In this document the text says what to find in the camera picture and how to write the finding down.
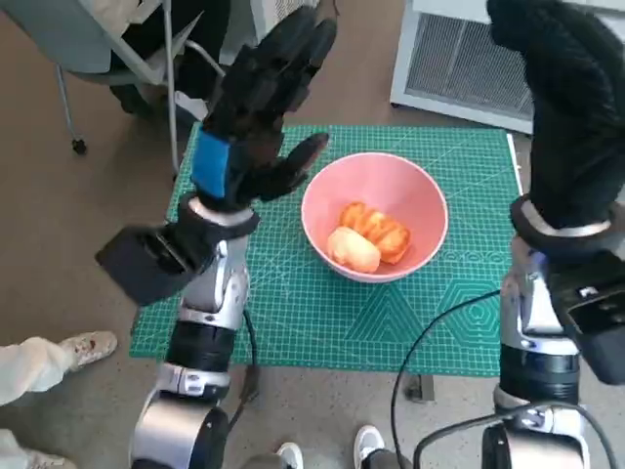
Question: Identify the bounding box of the bare black left hand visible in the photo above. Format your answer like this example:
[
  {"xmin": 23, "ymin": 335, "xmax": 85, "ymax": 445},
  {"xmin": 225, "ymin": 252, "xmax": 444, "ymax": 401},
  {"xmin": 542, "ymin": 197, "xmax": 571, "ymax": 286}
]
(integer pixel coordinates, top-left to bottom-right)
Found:
[{"xmin": 189, "ymin": 7, "xmax": 339, "ymax": 215}]

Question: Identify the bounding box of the black knitted gloved right hand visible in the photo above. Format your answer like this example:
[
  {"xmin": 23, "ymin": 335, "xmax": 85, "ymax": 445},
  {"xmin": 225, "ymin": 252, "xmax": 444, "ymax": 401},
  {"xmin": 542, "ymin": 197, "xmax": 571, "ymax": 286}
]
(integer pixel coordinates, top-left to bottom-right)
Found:
[{"xmin": 487, "ymin": 0, "xmax": 625, "ymax": 232}]

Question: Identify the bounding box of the pink bowl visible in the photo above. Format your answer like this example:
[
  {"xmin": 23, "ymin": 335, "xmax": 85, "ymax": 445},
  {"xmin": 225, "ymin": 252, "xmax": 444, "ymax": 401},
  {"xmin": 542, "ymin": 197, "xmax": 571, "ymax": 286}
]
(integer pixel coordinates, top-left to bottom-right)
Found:
[{"xmin": 301, "ymin": 152, "xmax": 449, "ymax": 284}]

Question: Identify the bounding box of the round toy bread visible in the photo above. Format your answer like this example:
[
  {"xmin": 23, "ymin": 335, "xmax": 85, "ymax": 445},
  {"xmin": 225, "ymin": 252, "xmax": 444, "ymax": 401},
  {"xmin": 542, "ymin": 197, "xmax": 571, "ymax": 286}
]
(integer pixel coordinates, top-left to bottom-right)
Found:
[{"xmin": 326, "ymin": 226, "xmax": 381, "ymax": 274}]

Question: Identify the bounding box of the oblong braided toy bread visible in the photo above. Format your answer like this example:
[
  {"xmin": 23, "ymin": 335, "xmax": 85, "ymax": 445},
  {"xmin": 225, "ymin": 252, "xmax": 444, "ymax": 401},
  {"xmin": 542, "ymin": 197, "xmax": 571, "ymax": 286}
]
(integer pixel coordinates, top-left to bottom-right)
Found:
[{"xmin": 339, "ymin": 200, "xmax": 412, "ymax": 266}]

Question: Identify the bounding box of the person in dark trousers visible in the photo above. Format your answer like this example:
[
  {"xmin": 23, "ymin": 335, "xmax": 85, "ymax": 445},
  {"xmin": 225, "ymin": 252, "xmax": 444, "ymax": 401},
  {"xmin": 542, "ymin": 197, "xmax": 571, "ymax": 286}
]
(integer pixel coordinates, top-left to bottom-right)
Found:
[{"xmin": 109, "ymin": 0, "xmax": 234, "ymax": 119}]

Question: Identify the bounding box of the large white grilled unit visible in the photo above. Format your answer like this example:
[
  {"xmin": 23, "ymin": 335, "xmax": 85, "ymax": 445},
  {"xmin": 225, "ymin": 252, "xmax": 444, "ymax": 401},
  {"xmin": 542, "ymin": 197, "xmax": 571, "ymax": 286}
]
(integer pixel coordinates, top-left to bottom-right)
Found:
[{"xmin": 390, "ymin": 0, "xmax": 537, "ymax": 136}]

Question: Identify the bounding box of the green cutting mat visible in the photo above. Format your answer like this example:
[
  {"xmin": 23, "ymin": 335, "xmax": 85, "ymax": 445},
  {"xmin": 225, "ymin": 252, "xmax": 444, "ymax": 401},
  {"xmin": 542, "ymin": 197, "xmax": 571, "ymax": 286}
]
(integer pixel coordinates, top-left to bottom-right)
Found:
[{"xmin": 129, "ymin": 124, "xmax": 527, "ymax": 377}]

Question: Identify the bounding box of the grey chair with metal legs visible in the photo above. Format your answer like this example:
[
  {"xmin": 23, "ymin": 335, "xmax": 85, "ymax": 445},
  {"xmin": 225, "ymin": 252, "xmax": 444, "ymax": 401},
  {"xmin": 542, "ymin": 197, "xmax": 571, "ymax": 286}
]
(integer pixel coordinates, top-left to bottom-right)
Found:
[{"xmin": 0, "ymin": 0, "xmax": 230, "ymax": 182}]

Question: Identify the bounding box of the table leg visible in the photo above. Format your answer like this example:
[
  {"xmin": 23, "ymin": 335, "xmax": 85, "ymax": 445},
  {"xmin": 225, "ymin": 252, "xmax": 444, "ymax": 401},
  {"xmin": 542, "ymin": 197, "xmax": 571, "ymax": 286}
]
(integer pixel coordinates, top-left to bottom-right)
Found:
[
  {"xmin": 238, "ymin": 365, "xmax": 263, "ymax": 403},
  {"xmin": 407, "ymin": 373, "xmax": 434, "ymax": 403}
]

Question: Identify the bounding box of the person in white trousers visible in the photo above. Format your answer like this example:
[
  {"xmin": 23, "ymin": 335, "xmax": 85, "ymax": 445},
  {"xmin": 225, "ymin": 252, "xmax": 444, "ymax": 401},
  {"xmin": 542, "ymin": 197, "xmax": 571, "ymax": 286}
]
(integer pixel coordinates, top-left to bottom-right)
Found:
[{"xmin": 0, "ymin": 330, "xmax": 119, "ymax": 469}]

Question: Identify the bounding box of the person with white shoes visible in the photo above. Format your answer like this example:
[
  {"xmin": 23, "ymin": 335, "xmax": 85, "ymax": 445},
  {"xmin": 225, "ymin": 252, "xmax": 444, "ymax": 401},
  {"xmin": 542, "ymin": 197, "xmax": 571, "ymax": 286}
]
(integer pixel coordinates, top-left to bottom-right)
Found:
[{"xmin": 243, "ymin": 423, "xmax": 414, "ymax": 469}]

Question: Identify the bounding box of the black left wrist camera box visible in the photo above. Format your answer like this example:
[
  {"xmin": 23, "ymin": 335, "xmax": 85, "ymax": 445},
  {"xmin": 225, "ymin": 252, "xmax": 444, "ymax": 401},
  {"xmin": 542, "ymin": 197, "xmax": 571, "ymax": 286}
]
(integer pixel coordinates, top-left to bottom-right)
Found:
[{"xmin": 95, "ymin": 222, "xmax": 217, "ymax": 308}]

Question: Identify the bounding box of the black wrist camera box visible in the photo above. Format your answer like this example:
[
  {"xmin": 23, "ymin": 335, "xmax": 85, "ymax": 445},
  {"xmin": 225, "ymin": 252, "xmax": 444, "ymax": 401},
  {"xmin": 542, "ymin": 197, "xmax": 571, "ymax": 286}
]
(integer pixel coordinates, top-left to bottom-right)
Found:
[
  {"xmin": 95, "ymin": 222, "xmax": 217, "ymax": 308},
  {"xmin": 549, "ymin": 271, "xmax": 625, "ymax": 387}
]

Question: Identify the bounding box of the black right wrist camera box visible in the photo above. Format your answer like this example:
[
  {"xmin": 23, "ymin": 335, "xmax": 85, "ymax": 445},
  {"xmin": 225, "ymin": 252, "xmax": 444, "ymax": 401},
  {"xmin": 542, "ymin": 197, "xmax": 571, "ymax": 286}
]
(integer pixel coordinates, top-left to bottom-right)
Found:
[{"xmin": 549, "ymin": 271, "xmax": 625, "ymax": 387}]

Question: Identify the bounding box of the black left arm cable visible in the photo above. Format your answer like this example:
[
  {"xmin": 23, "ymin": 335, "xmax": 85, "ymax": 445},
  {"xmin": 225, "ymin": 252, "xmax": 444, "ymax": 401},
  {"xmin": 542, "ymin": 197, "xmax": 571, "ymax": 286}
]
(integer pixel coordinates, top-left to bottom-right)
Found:
[{"xmin": 228, "ymin": 307, "xmax": 261, "ymax": 432}]

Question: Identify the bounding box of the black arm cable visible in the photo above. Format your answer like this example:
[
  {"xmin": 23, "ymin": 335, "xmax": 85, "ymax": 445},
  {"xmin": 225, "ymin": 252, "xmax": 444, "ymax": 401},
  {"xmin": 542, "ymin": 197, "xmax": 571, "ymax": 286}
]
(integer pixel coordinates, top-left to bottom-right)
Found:
[
  {"xmin": 228, "ymin": 307, "xmax": 261, "ymax": 432},
  {"xmin": 390, "ymin": 290, "xmax": 505, "ymax": 469}
]

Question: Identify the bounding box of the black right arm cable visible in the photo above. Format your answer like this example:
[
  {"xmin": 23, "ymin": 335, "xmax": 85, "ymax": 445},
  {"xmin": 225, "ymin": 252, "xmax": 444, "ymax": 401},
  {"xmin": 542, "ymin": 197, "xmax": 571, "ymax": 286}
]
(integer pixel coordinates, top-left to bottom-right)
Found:
[{"xmin": 390, "ymin": 290, "xmax": 505, "ymax": 469}]

